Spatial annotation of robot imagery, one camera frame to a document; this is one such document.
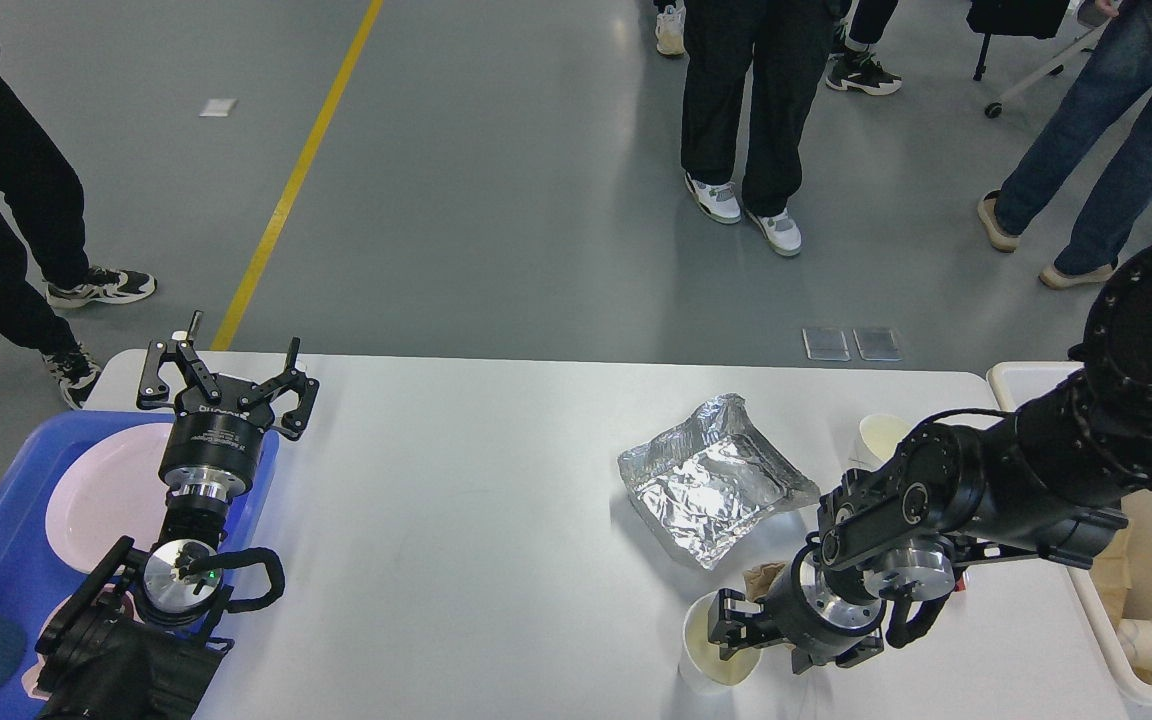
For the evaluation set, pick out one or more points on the floor socket plate right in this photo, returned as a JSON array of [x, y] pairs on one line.
[[878, 344]]

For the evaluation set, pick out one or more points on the white paper cup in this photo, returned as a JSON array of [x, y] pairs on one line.
[[701, 665]]

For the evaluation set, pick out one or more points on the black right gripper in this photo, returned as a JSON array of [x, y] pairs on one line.
[[802, 611]]

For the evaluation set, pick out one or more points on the person in black trousers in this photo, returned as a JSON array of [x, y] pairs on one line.
[[44, 266]]

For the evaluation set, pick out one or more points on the blue plastic tray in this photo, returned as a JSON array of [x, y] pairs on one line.
[[33, 580]]

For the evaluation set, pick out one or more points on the person in striped sweater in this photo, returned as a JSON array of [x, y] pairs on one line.
[[752, 75]]

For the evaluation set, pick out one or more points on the walking person in black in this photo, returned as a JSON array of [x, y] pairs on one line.
[[670, 19]]

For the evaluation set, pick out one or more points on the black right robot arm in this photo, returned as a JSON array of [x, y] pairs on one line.
[[1044, 481]]

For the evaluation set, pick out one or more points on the brown paper ball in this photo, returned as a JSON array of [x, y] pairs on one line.
[[758, 581]]

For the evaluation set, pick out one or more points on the white office chair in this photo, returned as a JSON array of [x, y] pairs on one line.
[[1040, 20]]

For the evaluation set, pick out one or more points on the crumpled aluminium foil tray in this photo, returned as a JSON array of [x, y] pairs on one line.
[[704, 484]]

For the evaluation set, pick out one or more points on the pink plate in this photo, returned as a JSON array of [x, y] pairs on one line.
[[112, 490]]

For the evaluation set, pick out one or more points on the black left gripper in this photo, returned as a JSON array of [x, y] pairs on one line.
[[212, 445]]

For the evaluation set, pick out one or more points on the floor socket plate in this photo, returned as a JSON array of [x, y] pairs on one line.
[[826, 344], [878, 344]]

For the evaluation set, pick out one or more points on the brown paper bag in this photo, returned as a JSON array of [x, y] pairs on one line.
[[1110, 573]]

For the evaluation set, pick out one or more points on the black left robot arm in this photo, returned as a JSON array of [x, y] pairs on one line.
[[137, 641]]

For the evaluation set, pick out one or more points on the white roll in bin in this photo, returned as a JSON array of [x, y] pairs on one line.
[[1135, 640]]

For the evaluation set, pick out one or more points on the floor socket plate left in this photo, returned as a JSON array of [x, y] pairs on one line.
[[826, 344]]

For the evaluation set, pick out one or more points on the person in dark sneakers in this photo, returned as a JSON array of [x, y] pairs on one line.
[[855, 65]]

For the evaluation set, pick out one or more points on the small white cup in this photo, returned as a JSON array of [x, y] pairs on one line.
[[877, 440]]

